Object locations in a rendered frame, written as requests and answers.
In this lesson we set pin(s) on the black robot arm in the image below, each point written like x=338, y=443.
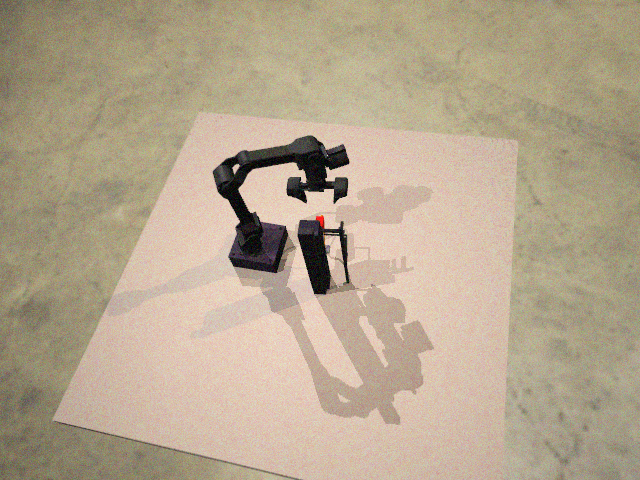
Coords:
x=307, y=152

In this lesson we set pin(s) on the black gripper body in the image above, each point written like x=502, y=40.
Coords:
x=340, y=185

